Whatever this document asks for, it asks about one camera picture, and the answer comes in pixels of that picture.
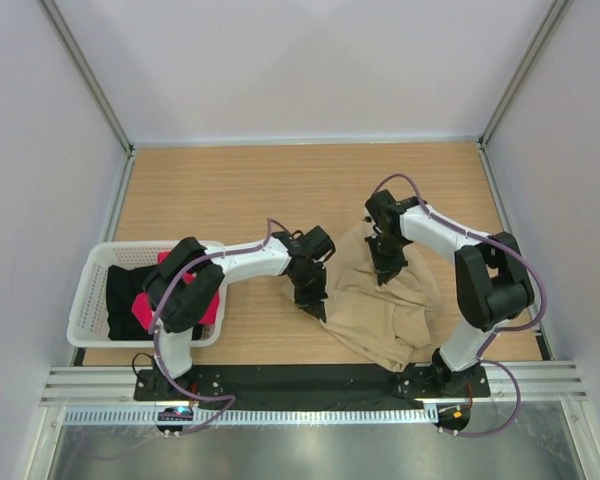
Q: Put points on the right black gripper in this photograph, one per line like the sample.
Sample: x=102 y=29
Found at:
x=386 y=269

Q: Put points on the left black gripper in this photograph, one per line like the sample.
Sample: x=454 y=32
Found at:
x=314 y=302

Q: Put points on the beige t shirt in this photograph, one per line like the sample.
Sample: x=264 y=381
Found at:
x=383 y=323

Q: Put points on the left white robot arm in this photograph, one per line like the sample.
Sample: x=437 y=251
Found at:
x=268 y=257

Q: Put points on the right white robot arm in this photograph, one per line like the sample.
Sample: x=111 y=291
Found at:
x=492 y=284

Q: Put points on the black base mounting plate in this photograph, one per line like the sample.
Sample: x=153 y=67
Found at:
x=343 y=387

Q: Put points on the pink t shirt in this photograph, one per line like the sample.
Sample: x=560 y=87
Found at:
x=194 y=301

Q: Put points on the black t shirt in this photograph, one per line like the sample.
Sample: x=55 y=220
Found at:
x=127 y=306

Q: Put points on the white plastic laundry basket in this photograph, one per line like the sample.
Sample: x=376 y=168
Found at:
x=88 y=319

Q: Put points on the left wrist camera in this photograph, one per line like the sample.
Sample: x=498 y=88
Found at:
x=315 y=244

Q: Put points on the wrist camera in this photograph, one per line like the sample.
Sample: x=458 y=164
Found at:
x=377 y=203
x=315 y=244

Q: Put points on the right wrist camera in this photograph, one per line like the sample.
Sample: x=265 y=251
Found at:
x=377 y=203

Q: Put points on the white slotted cable duct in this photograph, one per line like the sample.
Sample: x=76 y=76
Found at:
x=178 y=416

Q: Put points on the aluminium front rail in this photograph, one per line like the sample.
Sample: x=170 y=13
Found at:
x=535 y=380

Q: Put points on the right aluminium frame post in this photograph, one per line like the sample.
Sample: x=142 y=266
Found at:
x=538 y=43

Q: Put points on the aluminium frame post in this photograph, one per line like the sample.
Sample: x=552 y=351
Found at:
x=84 y=70
x=538 y=43

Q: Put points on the left aluminium frame post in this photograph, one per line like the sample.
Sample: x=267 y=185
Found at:
x=84 y=70

